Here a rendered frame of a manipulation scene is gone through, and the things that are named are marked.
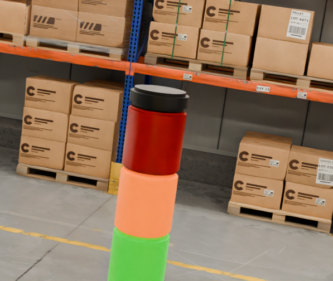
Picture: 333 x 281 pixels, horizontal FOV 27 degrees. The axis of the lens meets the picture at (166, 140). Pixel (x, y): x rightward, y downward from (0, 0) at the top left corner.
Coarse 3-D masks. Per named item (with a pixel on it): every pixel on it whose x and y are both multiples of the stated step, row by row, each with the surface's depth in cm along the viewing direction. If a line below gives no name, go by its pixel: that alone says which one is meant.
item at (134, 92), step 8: (136, 88) 58; (144, 88) 58; (152, 88) 59; (160, 88) 59; (168, 88) 60; (136, 96) 57; (144, 96) 57; (152, 96) 57; (160, 96) 57; (168, 96) 57; (176, 96) 57; (184, 96) 58; (136, 104) 58; (144, 104) 57; (152, 104) 57; (160, 104) 57; (168, 104) 57; (176, 104) 57; (184, 104) 58
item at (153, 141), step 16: (128, 112) 59; (144, 112) 57; (160, 112) 57; (176, 112) 58; (128, 128) 58; (144, 128) 57; (160, 128) 57; (176, 128) 58; (128, 144) 58; (144, 144) 57; (160, 144) 57; (176, 144) 58; (128, 160) 58; (144, 160) 58; (160, 160) 58; (176, 160) 59
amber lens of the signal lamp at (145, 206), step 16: (128, 176) 59; (144, 176) 58; (160, 176) 59; (176, 176) 60; (128, 192) 59; (144, 192) 58; (160, 192) 58; (128, 208) 59; (144, 208) 58; (160, 208) 59; (128, 224) 59; (144, 224) 59; (160, 224) 59
